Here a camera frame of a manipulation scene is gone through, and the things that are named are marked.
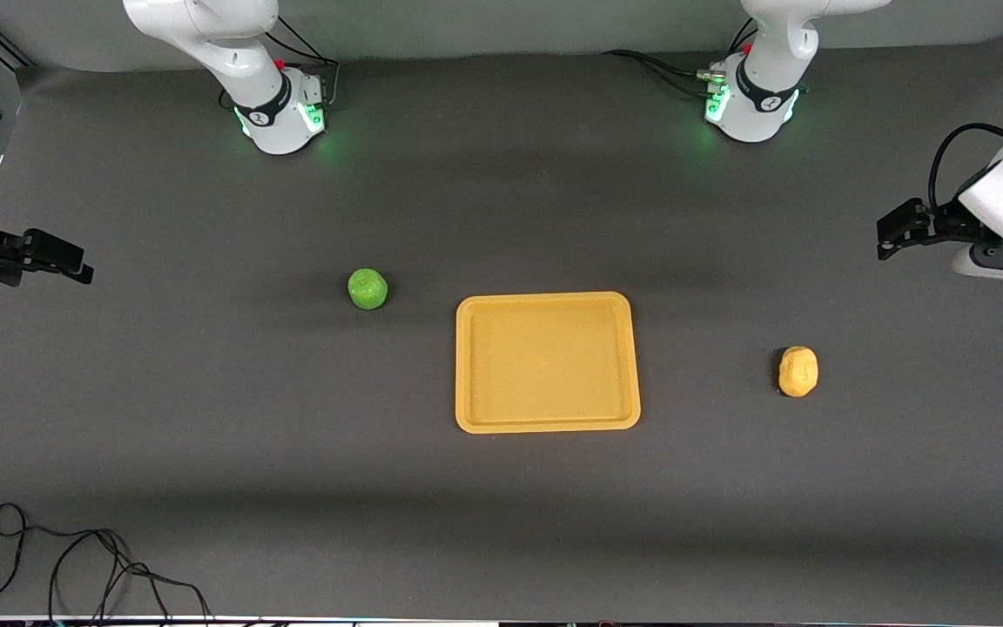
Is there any yellow potato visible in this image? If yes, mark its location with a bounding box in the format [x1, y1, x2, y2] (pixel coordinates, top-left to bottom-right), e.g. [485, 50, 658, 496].
[778, 346, 819, 398]

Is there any green apple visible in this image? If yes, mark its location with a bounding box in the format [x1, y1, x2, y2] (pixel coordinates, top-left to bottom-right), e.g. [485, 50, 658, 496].
[348, 268, 389, 311]

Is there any yellow plastic tray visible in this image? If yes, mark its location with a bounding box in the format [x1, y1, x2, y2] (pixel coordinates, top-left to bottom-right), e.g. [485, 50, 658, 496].
[455, 292, 642, 434]

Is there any thin black loose cable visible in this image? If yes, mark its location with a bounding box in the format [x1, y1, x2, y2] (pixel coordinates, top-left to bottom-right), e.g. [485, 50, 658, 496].
[0, 503, 211, 624]

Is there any black base cable bundle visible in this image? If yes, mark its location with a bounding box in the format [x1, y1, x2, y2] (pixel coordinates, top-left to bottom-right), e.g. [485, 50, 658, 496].
[259, 16, 342, 111]
[602, 17, 759, 98]

